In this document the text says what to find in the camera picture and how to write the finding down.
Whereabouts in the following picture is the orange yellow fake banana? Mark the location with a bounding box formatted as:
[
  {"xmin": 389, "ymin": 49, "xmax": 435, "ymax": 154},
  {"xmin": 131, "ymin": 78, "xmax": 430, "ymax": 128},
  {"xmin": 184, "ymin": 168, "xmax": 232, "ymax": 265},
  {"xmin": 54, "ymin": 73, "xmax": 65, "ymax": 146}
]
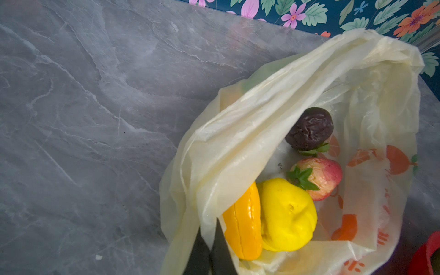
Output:
[{"xmin": 223, "ymin": 183, "xmax": 262, "ymax": 261}]

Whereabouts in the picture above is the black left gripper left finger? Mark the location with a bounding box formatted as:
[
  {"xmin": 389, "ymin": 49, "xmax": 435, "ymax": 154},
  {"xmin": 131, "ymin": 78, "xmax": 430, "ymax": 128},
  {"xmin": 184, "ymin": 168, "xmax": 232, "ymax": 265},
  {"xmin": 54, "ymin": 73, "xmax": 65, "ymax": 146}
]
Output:
[{"xmin": 183, "ymin": 230, "xmax": 211, "ymax": 275}]

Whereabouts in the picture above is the dark brown fake fruit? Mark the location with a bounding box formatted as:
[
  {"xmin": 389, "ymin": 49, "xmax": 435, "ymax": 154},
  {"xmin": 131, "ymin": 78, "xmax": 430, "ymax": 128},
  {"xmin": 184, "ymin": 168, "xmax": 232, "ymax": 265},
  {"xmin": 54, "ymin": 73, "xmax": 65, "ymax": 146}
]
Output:
[{"xmin": 285, "ymin": 107, "xmax": 334, "ymax": 151}]

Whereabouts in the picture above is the red fake strawberry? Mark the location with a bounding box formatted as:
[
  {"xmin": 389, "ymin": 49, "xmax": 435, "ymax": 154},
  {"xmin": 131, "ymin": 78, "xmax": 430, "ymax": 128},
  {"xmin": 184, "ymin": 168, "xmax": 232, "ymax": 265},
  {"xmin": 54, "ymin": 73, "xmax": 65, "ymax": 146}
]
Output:
[{"xmin": 286, "ymin": 158, "xmax": 343, "ymax": 201}]

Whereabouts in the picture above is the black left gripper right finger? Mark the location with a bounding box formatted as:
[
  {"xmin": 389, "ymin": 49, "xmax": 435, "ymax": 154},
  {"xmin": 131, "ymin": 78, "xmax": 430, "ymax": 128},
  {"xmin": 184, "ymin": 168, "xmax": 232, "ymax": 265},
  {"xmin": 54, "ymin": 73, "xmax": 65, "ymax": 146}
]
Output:
[{"xmin": 210, "ymin": 219, "xmax": 238, "ymax": 275}]

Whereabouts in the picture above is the red flower-shaped plate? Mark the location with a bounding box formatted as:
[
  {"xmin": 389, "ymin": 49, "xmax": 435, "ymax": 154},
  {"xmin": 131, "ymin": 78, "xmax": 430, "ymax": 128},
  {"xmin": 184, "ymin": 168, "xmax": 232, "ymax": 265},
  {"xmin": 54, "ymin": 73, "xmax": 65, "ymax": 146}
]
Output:
[{"xmin": 408, "ymin": 231, "xmax": 440, "ymax": 275}]

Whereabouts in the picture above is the yellow fake lemon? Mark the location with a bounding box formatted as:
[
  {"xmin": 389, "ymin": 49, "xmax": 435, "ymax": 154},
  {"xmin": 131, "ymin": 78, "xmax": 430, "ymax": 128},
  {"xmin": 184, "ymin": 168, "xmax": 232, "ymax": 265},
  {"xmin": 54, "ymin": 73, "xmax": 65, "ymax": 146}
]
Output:
[{"xmin": 257, "ymin": 178, "xmax": 317, "ymax": 252}]

